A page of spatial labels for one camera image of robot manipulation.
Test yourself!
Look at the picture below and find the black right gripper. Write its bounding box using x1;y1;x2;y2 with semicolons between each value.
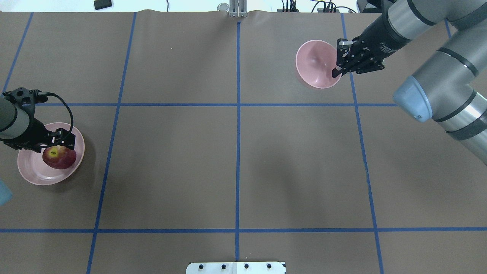
332;15;400;78

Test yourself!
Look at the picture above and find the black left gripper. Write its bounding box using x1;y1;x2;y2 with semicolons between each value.
1;116;75;153

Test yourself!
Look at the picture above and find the red apple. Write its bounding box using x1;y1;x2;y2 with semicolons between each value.
42;145;77;170

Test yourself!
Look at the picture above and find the pink bowl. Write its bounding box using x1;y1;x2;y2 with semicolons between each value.
294;40;341;90

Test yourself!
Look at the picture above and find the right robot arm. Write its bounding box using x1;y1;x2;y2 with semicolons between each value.
332;0;487;163

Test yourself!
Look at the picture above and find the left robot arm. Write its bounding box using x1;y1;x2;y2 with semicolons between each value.
0;98;72;151

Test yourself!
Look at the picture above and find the pink plate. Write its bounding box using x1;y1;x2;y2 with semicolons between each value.
17;126;85;186

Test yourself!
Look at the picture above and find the near orange black hub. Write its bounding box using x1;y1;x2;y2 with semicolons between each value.
312;0;339;13

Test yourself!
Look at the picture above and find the black power supply box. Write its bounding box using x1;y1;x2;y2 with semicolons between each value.
356;0;383;13

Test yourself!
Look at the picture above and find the small black square device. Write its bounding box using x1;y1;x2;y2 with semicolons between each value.
93;0;113;11

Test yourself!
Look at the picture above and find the aluminium frame post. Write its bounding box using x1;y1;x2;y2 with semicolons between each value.
228;0;248;18

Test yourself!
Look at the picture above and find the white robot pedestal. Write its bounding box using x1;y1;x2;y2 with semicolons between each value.
186;261;286;274

